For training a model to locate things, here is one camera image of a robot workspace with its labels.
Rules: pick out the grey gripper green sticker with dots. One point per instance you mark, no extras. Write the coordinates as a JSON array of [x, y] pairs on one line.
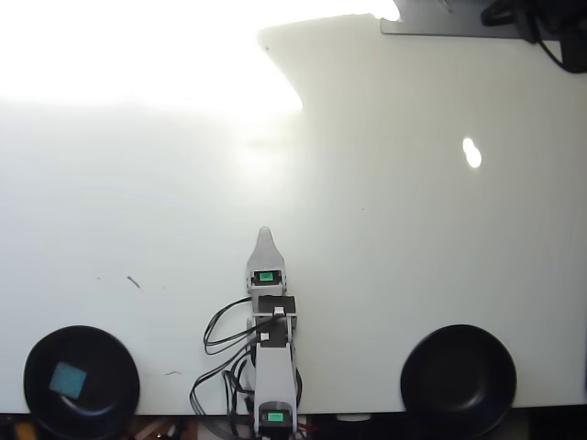
[[266, 276]]

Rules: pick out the blue foam cube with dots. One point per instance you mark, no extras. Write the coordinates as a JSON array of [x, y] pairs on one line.
[[68, 379]]

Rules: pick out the white object under table edge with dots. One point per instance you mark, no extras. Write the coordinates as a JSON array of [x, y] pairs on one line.
[[353, 417]]

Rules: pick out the black round bowl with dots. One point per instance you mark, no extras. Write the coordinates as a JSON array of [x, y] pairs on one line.
[[458, 380], [105, 366]]

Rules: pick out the grey monitor stand base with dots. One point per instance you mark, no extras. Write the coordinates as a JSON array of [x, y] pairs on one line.
[[458, 28]]

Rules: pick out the yellow object under table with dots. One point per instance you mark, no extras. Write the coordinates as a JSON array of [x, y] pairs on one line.
[[25, 431]]

